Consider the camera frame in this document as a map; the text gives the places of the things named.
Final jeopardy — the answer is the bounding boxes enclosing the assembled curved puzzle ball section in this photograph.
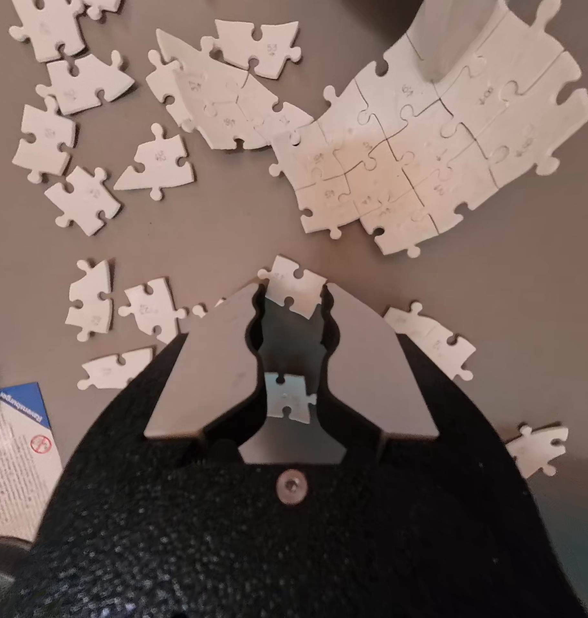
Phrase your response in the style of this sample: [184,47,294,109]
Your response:
[147,0,588,257]

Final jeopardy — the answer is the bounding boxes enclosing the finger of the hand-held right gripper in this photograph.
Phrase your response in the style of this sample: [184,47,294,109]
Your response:
[410,0,512,84]

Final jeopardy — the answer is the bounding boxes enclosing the single white puzzle piece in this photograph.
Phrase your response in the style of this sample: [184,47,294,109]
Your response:
[257,255,329,320]

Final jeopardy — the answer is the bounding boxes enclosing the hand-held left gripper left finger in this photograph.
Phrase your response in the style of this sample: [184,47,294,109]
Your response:
[143,281,268,442]

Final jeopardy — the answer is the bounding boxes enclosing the white puzzle pieces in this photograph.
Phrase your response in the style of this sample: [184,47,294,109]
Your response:
[9,0,570,479]

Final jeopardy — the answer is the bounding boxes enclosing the white printed instruction leaflet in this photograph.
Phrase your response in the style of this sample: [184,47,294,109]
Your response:
[0,381,64,544]

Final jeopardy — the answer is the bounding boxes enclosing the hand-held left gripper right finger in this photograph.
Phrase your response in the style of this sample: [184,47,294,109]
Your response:
[320,282,439,442]

